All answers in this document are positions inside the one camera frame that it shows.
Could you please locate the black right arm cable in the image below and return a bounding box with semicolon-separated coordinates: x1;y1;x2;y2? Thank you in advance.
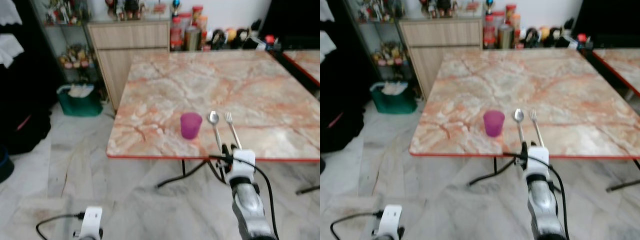
208;154;275;237
502;151;567;227

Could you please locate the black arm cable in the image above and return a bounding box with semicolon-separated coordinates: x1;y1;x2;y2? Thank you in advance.
502;151;567;227
208;154;275;237
35;213;84;240
329;212;384;240

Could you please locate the purple plastic cup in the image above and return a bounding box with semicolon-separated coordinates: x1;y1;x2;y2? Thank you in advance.
483;110;506;138
180;112;203;140

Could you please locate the steel fork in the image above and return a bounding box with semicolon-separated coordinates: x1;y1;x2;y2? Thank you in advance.
529;109;545;148
224;111;243;151

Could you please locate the green plastic basket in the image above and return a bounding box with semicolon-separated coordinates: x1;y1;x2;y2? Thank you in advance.
56;83;104;118
369;81;419;115

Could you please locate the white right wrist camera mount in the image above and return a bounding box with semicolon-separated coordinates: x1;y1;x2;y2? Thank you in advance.
526;146;550;183
231;149;257;186

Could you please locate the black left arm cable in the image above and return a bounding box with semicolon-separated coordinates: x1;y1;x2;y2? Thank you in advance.
35;213;84;240
329;212;384;240

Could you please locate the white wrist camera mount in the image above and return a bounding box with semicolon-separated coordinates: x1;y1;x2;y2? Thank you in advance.
79;206;104;240
231;149;257;186
526;146;550;183
376;204;404;239

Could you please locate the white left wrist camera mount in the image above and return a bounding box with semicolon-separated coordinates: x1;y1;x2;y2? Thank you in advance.
79;206;104;240
376;204;404;239

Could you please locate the large black fabric object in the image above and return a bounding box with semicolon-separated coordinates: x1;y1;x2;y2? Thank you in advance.
0;0;57;156
320;0;371;154

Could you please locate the black metal table leg frame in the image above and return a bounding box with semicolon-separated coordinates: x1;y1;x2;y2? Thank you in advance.
467;156;640;194
155;159;321;196

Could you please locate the glass display cabinet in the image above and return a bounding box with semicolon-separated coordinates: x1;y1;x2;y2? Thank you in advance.
342;0;416;86
30;0;109;103

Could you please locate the light wooden cabinet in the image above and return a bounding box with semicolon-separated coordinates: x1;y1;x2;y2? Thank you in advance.
87;21;171;111
398;19;484;99

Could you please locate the red-lidded plastic jar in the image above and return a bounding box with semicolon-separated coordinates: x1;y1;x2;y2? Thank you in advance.
198;16;209;49
512;14;522;47
192;5;205;29
170;16;184;51
483;14;497;49
505;3;518;27

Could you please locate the steel spoon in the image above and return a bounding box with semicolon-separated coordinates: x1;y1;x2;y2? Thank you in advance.
208;110;224;153
513;108;526;147

